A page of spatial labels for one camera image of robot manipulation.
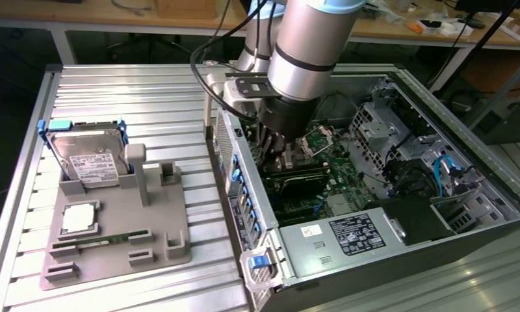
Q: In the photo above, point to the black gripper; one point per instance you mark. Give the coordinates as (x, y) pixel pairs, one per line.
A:
(290, 118)

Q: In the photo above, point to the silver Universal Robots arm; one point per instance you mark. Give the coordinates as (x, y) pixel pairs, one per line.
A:
(313, 39)

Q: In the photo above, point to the metal socket cover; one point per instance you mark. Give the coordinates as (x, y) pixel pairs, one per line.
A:
(320, 138)

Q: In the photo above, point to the green motherboard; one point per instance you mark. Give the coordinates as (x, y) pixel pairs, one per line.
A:
(348, 182)

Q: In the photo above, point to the black expansion slot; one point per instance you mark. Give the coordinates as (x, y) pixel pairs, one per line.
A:
(295, 213)

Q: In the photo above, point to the grey power supply unit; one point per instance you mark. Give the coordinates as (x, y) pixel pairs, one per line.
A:
(313, 253)

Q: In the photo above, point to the black plastic shroud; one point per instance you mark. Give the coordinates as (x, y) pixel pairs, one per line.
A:
(417, 221)

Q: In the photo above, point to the white and orange desk item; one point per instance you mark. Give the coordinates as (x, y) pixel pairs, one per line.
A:
(438, 27)

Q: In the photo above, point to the blue case latch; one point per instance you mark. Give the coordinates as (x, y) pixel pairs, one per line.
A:
(259, 262)

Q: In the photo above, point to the hard disk in blue caddy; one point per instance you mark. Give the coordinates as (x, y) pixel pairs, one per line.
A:
(89, 156)

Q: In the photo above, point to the metal disk bay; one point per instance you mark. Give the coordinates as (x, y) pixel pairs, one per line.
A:
(460, 214)

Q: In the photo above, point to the long wooden desk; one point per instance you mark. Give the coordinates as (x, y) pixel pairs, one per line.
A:
(113, 19)

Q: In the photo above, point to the open black PC case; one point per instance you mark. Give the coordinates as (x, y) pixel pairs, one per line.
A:
(417, 269)

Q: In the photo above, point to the black slanted pole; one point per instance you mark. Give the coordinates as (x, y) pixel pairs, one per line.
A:
(496, 27)

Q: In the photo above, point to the green RAM stick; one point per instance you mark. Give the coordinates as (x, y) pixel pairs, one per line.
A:
(105, 242)

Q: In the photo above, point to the silver CPU chip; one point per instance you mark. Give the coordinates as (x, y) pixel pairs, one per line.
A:
(79, 218)

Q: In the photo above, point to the grey plastic parts rack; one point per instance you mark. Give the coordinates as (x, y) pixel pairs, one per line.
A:
(109, 266)

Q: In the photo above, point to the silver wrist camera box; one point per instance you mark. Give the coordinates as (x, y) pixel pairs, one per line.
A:
(238, 104)

